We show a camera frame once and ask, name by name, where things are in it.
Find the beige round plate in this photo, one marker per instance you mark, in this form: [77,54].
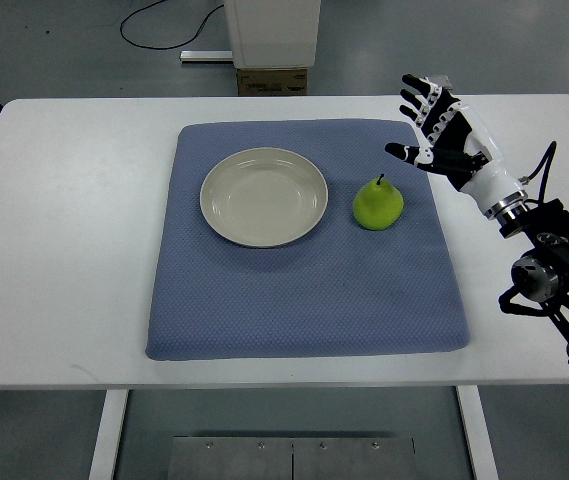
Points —
[263,197]

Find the blue textured mat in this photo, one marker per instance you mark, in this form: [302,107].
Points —
[341,290]

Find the white table frame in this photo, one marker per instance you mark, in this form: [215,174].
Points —
[477,437]

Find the aluminium rail on floor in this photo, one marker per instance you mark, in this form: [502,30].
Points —
[206,56]

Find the metal base plate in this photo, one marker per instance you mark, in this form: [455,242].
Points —
[292,458]

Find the small grey floor plate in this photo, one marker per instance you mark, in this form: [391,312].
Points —
[441,80]

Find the green pear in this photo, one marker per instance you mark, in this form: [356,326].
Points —
[377,205]

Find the brown cardboard box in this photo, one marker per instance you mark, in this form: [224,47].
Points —
[272,82]

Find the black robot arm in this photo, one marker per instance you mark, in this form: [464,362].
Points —
[540,278]

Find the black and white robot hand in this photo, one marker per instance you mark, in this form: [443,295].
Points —
[459,147]

